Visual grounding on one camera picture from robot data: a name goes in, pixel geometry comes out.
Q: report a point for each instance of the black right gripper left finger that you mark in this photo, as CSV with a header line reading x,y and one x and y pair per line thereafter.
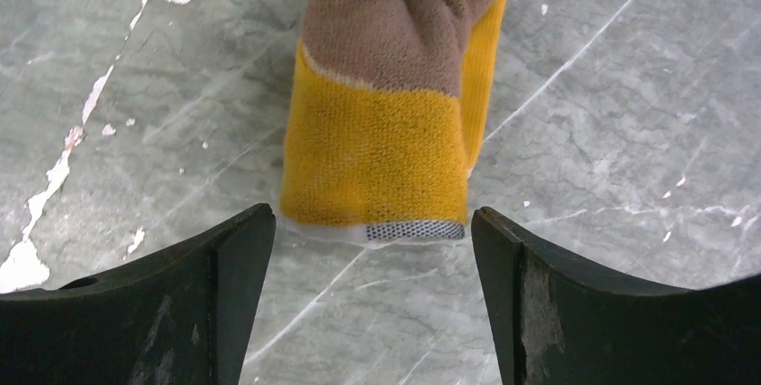
x,y
181,315

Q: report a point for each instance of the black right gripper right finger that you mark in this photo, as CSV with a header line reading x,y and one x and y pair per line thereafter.
x,y
559,318

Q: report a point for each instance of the brown and yellow towel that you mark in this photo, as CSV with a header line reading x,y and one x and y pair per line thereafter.
x,y
387,116

